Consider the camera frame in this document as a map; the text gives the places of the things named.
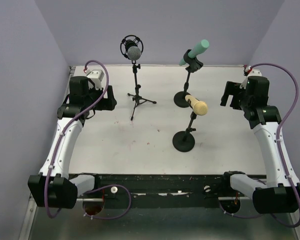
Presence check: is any beige gold microphone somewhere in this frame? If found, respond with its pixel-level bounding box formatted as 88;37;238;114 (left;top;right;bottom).
185;94;208;116

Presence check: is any black round-base stand front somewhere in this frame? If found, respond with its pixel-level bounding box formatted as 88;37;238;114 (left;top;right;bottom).
172;112;197;153

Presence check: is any black round-base stand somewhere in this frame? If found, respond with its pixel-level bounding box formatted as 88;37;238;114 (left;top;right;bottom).
172;112;197;153
173;49;204;108

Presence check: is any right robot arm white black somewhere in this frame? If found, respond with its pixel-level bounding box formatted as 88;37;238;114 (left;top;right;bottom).
220;76;300;214

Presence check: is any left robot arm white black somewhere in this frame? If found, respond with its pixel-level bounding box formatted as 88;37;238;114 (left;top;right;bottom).
27;76;117;209

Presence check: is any teal green microphone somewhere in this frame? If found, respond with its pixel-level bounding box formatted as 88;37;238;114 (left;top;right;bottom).
179;39;210;66

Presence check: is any black round-base stand rear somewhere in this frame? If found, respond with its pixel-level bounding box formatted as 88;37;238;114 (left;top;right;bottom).
173;49;204;108

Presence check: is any silver grey mesh microphone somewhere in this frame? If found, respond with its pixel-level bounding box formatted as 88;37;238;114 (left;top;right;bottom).
125;45;142;61

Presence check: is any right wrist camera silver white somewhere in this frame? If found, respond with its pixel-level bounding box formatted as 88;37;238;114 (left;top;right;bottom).
243;65;262;78

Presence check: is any wrist camera silver white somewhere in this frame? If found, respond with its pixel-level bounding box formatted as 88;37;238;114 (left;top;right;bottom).
85;69;105;90
243;65;262;78

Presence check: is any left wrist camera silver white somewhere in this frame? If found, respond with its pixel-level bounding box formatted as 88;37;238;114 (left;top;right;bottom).
85;69;105;90

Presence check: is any black tripod stand shock mount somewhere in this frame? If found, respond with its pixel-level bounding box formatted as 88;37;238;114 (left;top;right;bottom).
120;34;157;121

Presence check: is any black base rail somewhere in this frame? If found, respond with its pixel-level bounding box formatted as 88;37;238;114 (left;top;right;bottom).
77;173;248;209

